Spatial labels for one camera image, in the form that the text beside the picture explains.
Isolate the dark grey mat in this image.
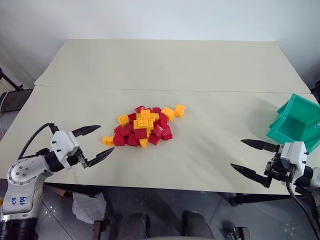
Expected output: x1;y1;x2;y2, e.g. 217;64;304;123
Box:
0;88;34;114

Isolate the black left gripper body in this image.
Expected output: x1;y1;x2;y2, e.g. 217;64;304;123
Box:
65;148;89;170

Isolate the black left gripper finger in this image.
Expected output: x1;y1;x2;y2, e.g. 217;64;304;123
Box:
70;124;102;138
85;146;116;168

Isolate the dark object at wall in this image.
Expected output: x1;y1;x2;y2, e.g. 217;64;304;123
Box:
309;79;320;101

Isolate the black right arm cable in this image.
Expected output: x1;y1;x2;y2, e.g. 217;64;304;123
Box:
284;179;320;240

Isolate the white crumpled plastic bag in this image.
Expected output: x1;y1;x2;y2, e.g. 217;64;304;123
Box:
72;191;108;225

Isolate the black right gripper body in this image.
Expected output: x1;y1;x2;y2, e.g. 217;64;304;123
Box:
263;144;298;185

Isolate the brown cardboard piece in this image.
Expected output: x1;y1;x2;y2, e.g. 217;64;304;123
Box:
46;185;76;201

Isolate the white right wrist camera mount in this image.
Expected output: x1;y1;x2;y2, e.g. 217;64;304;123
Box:
279;140;309;176

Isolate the black table frame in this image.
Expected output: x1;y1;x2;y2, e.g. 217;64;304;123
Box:
229;191;314;208

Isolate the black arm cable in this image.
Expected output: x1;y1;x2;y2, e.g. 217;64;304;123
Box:
16;122;61;161
284;179;320;240

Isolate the dark rounded shape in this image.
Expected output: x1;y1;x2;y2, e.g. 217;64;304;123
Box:
181;210;215;240
125;211;149;240

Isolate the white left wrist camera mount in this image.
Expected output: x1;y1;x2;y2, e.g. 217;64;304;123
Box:
49;130;81;171

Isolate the black metal stand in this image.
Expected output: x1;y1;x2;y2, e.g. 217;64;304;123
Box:
0;66;25;92

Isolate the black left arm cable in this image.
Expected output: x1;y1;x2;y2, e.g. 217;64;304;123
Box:
16;122;61;161

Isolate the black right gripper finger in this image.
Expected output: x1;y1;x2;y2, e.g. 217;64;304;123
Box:
230;162;272;189
240;138;281;152

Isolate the green plastic bin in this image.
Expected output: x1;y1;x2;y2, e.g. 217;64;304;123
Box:
265;93;320;154

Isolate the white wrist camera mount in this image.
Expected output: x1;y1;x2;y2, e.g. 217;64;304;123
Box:
49;130;81;171
279;140;309;176

